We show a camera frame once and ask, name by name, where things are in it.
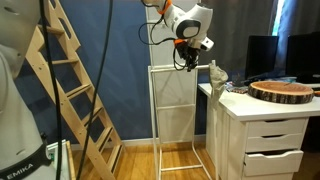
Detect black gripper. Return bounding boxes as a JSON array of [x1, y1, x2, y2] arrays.
[[173, 39, 202, 73]]

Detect white clothes rack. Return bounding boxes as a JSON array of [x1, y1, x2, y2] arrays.
[[147, 59, 222, 180]]

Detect grey cloth on rack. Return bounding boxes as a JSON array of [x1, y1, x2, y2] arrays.
[[207, 62, 230, 108]]

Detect colourful small desk items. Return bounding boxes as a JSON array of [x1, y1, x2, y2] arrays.
[[226, 81, 250, 95]]

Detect grey curtain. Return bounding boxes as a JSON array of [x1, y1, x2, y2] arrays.
[[199, 0, 320, 74]]

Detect black computer monitor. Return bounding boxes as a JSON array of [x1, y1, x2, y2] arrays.
[[285, 31, 320, 85], [244, 34, 280, 82]]

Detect white desk with drawers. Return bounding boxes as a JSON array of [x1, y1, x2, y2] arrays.
[[197, 81, 320, 180]]

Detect round wood slab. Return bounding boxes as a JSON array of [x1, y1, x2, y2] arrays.
[[247, 80, 316, 105]]

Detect white desk drawer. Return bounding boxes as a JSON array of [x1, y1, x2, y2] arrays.
[[242, 149, 305, 177], [246, 117, 310, 138], [245, 132, 306, 154]]

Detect wooden ladder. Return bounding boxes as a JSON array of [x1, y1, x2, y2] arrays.
[[24, 0, 125, 180]]

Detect white green box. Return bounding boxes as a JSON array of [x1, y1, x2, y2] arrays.
[[45, 139, 78, 180]]

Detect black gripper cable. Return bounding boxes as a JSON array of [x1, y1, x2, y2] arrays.
[[137, 0, 179, 72]]

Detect black hanging cable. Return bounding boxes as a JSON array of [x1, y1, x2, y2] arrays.
[[38, 0, 64, 180], [75, 0, 115, 180]]

